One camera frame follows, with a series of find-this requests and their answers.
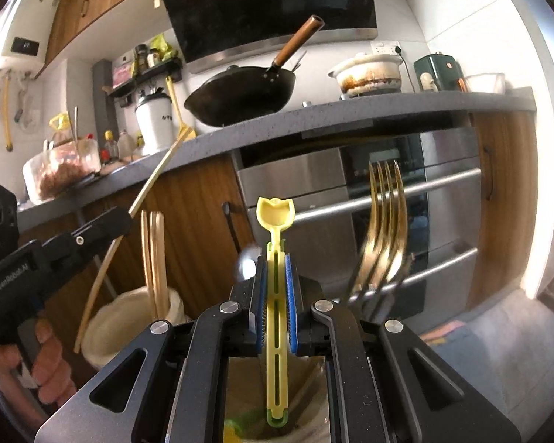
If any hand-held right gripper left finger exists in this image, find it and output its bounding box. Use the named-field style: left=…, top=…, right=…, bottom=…
left=34, top=255, right=269, bottom=443

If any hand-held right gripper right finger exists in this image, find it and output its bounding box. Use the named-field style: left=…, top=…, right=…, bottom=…
left=284, top=256, right=520, bottom=443

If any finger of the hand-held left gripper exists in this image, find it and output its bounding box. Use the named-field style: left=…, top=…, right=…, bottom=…
left=41, top=207, right=134, bottom=278

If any silver spoon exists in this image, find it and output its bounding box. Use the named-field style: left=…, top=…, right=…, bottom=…
left=235, top=244, right=261, bottom=287

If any yellow plastic spoon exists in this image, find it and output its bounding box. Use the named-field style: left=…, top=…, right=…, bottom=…
left=256, top=197, right=296, bottom=427

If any white ceramic utensil holder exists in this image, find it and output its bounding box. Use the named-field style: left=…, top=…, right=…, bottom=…
left=81, top=286, right=333, bottom=443

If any gold fork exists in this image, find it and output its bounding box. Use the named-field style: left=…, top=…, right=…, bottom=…
left=358, top=159, right=414, bottom=291

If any person's left hand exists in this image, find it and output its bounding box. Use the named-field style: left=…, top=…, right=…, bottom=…
left=0, top=318, right=77, bottom=404

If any clear plastic food container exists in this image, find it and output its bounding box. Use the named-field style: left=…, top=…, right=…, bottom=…
left=22, top=138, right=102, bottom=205

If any stainless steel oven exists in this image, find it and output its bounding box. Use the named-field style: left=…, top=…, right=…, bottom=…
left=233, top=129, right=483, bottom=305

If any white blender jug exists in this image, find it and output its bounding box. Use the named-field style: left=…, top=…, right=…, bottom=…
left=135, top=89, right=175, bottom=155

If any yellow spatula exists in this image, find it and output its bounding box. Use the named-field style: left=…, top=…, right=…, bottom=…
left=165, top=76, right=197, bottom=143

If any blue blanket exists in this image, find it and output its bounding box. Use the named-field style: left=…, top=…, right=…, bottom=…
left=420, top=286, right=538, bottom=425

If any black wok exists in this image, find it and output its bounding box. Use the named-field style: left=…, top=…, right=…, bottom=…
left=184, top=15, right=326, bottom=127

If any white water heater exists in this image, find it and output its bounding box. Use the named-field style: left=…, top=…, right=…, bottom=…
left=0, top=0, right=58, bottom=72

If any grey countertop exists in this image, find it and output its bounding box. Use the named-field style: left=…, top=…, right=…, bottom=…
left=16, top=87, right=536, bottom=236

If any wooden upper cabinet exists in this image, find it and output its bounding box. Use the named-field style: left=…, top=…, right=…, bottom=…
left=44, top=0, right=160, bottom=68

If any white clay pot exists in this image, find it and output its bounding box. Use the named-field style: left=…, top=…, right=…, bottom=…
left=328, top=53, right=406, bottom=97

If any green kitchen appliance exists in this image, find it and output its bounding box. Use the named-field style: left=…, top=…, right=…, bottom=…
left=413, top=53, right=467, bottom=93

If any clear glass container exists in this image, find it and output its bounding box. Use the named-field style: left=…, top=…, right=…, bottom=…
left=464, top=72, right=506, bottom=95

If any black range hood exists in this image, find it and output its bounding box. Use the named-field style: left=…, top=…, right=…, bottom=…
left=151, top=0, right=379, bottom=75

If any black wall shelf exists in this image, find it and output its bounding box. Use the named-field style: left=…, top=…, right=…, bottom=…
left=106, top=58, right=184, bottom=100

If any white wall socket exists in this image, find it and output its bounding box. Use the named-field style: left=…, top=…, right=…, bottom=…
left=370, top=41, right=403, bottom=56

